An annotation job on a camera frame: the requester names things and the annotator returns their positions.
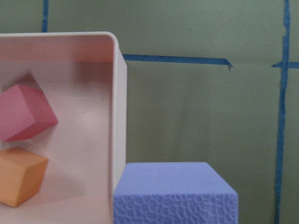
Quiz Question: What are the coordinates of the purple foam cube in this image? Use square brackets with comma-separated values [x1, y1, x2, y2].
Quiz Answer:
[113, 162, 239, 224]

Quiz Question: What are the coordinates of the red foam cube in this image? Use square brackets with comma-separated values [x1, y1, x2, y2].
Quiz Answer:
[0, 84, 58, 142]

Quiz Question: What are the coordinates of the orange foam cube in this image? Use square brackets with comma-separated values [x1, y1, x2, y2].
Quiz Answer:
[0, 147, 49, 207]

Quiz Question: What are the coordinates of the pink plastic bin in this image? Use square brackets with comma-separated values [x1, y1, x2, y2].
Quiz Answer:
[0, 32, 127, 224]

